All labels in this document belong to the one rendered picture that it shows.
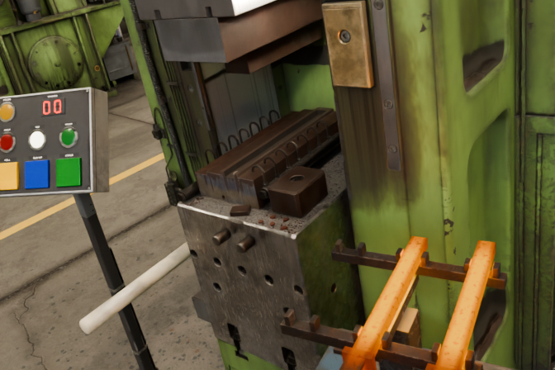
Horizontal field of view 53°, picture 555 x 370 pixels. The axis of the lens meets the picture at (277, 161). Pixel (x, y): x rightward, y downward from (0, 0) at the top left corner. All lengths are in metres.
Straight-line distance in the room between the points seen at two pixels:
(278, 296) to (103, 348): 1.36
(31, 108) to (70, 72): 4.47
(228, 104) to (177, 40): 0.36
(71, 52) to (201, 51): 4.93
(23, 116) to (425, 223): 1.10
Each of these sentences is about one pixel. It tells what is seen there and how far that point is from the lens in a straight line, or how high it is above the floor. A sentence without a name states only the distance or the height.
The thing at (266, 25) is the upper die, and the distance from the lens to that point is 1.26.
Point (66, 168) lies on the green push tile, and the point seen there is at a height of 1.02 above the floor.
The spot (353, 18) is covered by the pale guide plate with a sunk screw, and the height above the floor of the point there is 1.33.
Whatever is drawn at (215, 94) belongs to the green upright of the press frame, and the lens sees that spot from 1.52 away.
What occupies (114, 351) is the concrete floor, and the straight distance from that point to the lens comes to 2.53.
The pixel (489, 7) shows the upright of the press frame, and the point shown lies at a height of 1.25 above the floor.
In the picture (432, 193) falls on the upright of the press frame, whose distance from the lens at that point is 1.20.
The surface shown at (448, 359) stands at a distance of 0.82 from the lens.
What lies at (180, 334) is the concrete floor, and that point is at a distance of 2.47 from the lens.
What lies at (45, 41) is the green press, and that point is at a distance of 6.04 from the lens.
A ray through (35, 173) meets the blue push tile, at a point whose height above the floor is 1.01.
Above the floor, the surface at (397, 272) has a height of 0.95.
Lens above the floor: 1.55
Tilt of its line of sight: 25 degrees down
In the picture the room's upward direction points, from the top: 11 degrees counter-clockwise
